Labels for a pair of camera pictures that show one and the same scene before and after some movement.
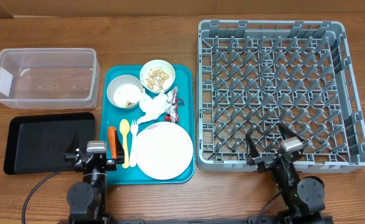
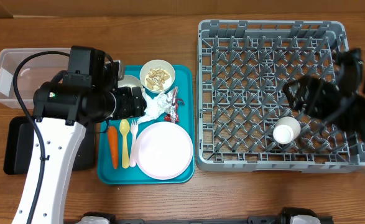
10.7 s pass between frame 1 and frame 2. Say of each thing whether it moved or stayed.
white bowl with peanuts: stayed
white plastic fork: stayed
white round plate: stayed
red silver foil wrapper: stayed
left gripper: moved
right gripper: moved
